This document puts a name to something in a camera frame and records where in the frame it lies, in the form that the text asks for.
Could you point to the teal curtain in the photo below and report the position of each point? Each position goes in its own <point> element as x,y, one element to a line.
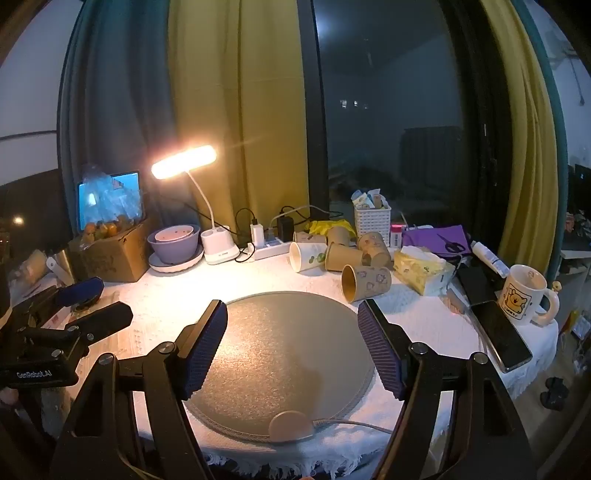
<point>115,92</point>

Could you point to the cardboard box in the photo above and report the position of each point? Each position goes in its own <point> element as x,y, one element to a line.
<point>120,258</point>

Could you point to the yellow curtain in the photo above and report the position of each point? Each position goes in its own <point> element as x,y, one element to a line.
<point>526,138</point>
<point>240,92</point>

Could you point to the white paper cup green print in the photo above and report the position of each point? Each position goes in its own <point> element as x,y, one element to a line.
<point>309,258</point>

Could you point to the small white device red light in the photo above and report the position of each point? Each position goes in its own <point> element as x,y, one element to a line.
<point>397,235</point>

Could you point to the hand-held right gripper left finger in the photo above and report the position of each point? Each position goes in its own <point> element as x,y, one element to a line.
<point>205,350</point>

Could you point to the brown paper cup dark print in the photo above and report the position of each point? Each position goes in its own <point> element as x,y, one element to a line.
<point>375,249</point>

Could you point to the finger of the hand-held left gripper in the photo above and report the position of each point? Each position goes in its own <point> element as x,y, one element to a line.
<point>81,290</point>
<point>104,318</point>

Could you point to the yellow tissue pack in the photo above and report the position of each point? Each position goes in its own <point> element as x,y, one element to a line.
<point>422,272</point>

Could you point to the black charger plug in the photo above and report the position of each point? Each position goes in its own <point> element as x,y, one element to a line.
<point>285,227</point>

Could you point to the black flat case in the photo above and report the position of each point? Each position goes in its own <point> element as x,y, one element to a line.
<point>475,284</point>

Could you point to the purple cloth pouch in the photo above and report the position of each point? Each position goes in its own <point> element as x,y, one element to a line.
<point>425,237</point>

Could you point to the pale plate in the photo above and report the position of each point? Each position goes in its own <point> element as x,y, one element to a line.
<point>187,266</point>

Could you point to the white plastic basket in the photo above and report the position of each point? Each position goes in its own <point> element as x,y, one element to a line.
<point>371,221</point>

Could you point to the black scissors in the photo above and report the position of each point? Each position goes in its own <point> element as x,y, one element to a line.
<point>452,244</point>

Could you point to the black window frame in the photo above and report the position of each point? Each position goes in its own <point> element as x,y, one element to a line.
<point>314,115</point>

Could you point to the beige printed paper cup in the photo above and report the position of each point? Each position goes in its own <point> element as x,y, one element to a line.
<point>311,237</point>

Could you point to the purple bowl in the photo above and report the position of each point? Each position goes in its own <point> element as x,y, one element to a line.
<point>173,254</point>

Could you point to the white mug yellow cartoon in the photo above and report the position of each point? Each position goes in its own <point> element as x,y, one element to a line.
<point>519,295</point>

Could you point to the round grey mat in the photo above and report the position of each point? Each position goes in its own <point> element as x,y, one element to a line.
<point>277,350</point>

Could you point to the pink bowl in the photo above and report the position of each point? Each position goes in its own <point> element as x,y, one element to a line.
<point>173,234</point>

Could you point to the yellow rubber gloves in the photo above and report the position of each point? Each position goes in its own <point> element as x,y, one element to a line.
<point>325,227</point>

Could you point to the white desk lamp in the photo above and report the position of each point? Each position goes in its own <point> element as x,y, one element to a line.
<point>219,247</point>

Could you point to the brown paper cup purple print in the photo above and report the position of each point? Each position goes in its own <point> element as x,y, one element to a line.
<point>369,282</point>

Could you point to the white tube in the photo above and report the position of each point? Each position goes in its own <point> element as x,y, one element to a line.
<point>489,258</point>

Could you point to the white power strip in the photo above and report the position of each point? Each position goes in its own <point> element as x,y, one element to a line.
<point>272,251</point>

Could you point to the plain brown paper cup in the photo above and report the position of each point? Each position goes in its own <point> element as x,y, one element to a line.
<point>346,257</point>
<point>339,236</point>

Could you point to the black smartphone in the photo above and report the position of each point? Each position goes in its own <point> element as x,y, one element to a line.
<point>501,337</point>

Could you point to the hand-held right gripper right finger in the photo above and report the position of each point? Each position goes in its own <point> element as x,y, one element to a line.
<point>381,350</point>

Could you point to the black object on floor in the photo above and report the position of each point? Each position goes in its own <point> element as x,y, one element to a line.
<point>556,392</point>

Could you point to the round white puck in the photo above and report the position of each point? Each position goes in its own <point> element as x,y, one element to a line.
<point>291,427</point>

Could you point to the white charger plug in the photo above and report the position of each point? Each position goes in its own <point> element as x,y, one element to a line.
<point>257,233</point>

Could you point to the plastic bag of small oranges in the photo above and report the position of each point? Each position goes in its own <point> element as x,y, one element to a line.
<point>104,205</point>

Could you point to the tablet screen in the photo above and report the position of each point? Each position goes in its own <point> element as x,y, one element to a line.
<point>131,182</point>

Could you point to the packets in basket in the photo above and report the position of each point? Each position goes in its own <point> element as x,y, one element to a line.
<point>367,198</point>

